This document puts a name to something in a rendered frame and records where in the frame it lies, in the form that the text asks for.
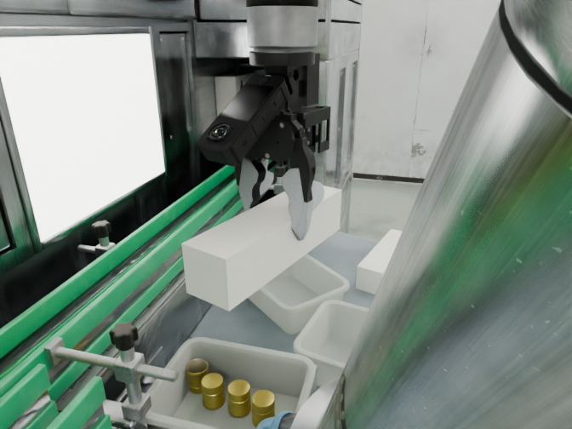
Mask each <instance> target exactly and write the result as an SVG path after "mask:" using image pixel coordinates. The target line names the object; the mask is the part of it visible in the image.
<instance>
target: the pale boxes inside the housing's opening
mask: <svg viewBox="0 0 572 429"><path fill-rule="evenodd" d="M253 74H255V72H254V71H241V75H239V76H237V75H236V74H235V72H230V73H226V74H222V75H219V76H215V77H214V83H215V97H216V111H217V117H218V116H219V115H220V113H221V112H222V111H223V110H224V109H225V107H226V106H227V105H228V104H229V102H230V101H231V100H232V99H233V97H234V96H235V95H236V94H237V92H238V91H239V90H240V87H241V80H242V82H243V85H244V84H245V83H246V82H247V81H248V80H249V79H250V78H251V76H252V75H253Z"/></svg>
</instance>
